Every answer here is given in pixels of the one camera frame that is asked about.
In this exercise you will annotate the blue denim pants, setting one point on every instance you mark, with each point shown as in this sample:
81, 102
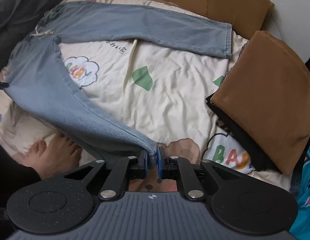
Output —
40, 84

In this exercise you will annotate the folded brown garment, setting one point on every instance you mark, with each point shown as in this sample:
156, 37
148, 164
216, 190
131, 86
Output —
267, 93

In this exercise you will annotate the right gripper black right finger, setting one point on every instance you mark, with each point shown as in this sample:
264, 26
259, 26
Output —
236, 200

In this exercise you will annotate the teal patterned cloth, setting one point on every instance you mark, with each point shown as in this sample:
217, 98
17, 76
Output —
301, 226

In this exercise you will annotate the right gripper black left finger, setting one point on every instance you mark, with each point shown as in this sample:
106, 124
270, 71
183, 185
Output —
67, 200

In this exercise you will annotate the folded black garment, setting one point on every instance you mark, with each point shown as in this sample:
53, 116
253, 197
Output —
260, 160

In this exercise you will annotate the white patterned bed sheet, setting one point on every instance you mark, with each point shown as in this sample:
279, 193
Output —
160, 92

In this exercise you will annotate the dark green blanket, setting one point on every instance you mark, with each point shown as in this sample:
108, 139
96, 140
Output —
17, 19

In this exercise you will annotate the person's bare foot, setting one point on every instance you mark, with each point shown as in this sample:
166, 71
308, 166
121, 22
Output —
48, 160

